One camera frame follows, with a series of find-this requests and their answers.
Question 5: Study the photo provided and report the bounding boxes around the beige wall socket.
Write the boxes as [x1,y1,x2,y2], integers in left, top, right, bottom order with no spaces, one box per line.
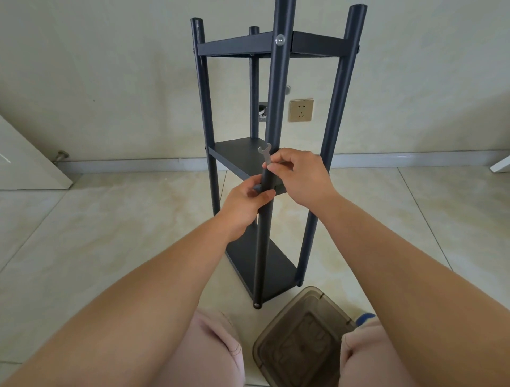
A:
[288,98,315,123]

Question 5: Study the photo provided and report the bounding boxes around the black metal shelf rack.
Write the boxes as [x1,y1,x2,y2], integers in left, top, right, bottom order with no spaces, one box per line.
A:
[190,0,368,310]

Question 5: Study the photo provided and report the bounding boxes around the transparent brown plastic box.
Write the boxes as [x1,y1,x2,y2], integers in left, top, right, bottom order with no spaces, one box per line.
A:
[253,286,357,387]

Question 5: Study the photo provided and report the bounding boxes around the white furniture leg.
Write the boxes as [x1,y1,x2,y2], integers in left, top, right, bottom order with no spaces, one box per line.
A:
[490,153,510,173]

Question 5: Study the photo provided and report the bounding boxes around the person's right hand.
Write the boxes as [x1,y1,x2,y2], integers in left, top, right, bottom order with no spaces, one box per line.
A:
[265,148,339,218]

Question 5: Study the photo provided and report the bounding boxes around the grey baseboard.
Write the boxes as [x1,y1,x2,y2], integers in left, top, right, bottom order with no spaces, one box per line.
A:
[56,149,510,174]

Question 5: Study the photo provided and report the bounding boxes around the white door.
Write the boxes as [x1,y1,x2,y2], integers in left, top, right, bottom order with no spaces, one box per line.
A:
[0,115,73,191]

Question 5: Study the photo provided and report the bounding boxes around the pink shorts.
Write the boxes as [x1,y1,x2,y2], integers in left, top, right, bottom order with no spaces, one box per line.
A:
[157,307,419,387]

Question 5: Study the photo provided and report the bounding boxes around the person's right forearm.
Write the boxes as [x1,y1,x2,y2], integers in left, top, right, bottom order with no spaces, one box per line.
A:
[317,191,510,387]

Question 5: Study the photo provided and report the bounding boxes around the person's left forearm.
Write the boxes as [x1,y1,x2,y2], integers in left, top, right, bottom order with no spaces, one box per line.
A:
[0,213,249,387]

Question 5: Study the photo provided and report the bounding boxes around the person's left hand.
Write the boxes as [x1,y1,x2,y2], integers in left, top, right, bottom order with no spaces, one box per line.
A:
[218,174,276,243]

